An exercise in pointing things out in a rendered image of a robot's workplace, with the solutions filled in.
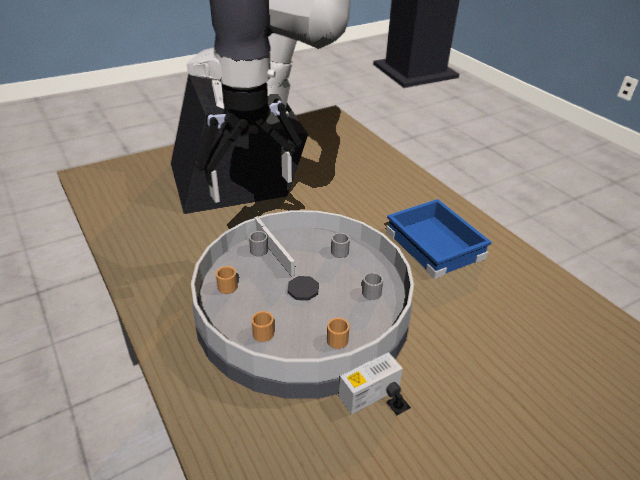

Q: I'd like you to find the bronze bushing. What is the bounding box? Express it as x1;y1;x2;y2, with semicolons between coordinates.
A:
216;266;238;294
327;318;350;349
252;311;274;342

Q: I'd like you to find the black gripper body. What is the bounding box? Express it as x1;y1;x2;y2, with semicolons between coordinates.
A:
222;82;271;136

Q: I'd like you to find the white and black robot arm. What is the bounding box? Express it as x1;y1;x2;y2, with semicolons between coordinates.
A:
186;0;350;109

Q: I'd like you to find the grey metal bushing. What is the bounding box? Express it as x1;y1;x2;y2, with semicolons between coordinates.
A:
362;272;383;300
249;231;268;256
331;232;350;258

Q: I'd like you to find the blue plastic crate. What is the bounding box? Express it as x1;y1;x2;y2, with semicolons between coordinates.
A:
386;199;492;279

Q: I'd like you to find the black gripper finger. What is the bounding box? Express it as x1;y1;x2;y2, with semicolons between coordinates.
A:
193;113;248;203
253;99;302;183

